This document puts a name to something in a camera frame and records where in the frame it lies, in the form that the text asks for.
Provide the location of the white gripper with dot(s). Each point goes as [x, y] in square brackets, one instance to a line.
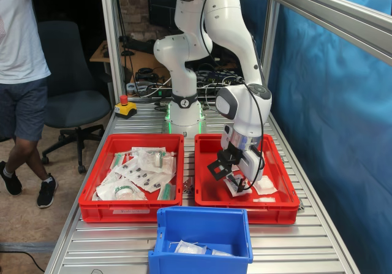
[252, 166]

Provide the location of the printed bandage packet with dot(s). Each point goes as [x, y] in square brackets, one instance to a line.
[231, 190]

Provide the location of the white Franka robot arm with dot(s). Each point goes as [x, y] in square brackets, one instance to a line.
[183, 56]

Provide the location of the yellow emergency stop box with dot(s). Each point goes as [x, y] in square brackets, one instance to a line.
[125, 110]

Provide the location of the white bandage in clear wrap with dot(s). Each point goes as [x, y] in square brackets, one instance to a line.
[188, 249]
[267, 185]
[222, 253]

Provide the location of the red plastic crate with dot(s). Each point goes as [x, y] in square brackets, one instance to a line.
[245, 215]

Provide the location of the blue open-front storage bin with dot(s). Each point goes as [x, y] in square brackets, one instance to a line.
[199, 225]

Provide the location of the packaged green syringe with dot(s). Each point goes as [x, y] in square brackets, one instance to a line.
[118, 161]
[167, 191]

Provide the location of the clear packet with green-ringed mask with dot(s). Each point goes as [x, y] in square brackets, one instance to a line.
[153, 162]
[122, 191]

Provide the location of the clear packet with black parts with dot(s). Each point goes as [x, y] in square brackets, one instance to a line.
[150, 182]
[133, 169]

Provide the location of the flat clear plastic packet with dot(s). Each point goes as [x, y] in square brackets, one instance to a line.
[148, 149]

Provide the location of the blue backdrop sheet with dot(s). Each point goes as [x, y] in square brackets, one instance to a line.
[337, 133]

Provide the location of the white paper label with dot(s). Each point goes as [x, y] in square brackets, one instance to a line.
[130, 211]

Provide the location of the red crate with white label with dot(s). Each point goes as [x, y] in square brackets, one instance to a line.
[101, 212]

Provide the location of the grey tape roll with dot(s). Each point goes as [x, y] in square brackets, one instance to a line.
[131, 87]

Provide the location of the dark office chair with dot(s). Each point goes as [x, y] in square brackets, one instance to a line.
[76, 102]

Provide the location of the black monitor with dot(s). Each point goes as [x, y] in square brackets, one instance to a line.
[159, 13]

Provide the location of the wooden desk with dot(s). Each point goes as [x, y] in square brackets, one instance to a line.
[99, 54]

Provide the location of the black sneaker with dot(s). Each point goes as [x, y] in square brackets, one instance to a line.
[46, 194]
[12, 185]

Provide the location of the person in white t-shirt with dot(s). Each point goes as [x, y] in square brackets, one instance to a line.
[18, 41]

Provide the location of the metal angle bracket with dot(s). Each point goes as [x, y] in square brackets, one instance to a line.
[188, 188]

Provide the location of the aluminium frame corner post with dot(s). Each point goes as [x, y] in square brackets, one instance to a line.
[269, 41]

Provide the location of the long aluminium frame beam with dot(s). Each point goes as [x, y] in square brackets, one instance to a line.
[337, 13]

